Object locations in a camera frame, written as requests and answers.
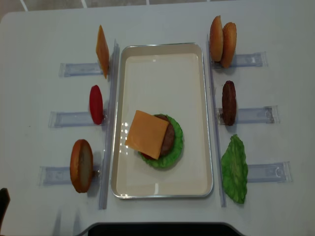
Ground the clear holder under right buns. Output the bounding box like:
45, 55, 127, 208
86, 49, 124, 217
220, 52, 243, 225
211, 51, 268, 69

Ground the upright bun half right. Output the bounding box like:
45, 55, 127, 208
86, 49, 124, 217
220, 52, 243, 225
220, 22, 237, 68

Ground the bun with sesame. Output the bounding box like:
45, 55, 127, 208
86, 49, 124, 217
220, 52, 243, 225
209, 15, 223, 62

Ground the upright red tomato slice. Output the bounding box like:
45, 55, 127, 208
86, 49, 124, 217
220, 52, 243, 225
89, 85, 104, 125

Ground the upright bun half left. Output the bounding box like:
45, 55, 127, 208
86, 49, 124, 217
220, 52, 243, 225
70, 139, 93, 193

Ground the right clear acrylic rail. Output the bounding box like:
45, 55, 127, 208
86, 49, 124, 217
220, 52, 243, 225
206, 34, 226, 207

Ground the flat green lettuce leaf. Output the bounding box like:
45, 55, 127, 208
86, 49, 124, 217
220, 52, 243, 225
139, 114, 184, 170

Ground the clear holder under lettuce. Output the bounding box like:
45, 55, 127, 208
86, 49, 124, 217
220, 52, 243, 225
248, 161, 292, 183

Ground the clear acrylic rail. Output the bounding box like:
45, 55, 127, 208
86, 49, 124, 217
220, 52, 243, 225
206, 34, 226, 207
98, 39, 120, 210

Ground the upright orange cheese slice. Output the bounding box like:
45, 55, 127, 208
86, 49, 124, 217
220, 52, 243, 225
95, 25, 110, 78

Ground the flat red tomato slice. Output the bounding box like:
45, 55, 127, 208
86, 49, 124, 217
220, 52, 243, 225
141, 153, 151, 159

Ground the upright green lettuce leaf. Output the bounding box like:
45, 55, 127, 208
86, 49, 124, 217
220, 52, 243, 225
221, 134, 248, 204

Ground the upright brown meat patty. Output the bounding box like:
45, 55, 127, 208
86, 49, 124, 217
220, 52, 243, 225
222, 81, 237, 126

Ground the clear holder under patty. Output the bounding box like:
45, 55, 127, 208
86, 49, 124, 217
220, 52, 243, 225
216, 106, 281, 125

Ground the black base at bottom edge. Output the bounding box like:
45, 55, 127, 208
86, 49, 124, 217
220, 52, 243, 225
83, 223, 242, 236

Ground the upright bun half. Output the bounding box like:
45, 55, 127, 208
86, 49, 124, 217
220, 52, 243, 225
70, 139, 93, 193
220, 22, 237, 68

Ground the clear holder under tomato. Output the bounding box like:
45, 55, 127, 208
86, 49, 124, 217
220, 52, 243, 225
48, 112, 96, 128

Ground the clear holder under cheese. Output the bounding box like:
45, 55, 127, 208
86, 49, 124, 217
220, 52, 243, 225
59, 62, 103, 77

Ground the white rectangular metal tray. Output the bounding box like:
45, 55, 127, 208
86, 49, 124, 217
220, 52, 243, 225
111, 43, 213, 199

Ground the left clear acrylic rail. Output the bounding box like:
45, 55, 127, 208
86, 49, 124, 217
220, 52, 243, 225
98, 39, 120, 210

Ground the flat orange cheese slice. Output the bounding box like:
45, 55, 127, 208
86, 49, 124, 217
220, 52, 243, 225
125, 110, 169, 160

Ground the clear holder under left bun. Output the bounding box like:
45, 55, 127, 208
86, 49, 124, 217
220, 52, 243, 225
38, 166, 102, 186

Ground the dark object at left edge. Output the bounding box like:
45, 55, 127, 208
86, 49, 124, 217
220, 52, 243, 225
0, 188, 10, 227

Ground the flat brown meat patty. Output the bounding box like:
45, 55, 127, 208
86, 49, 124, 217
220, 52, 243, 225
155, 115, 175, 157

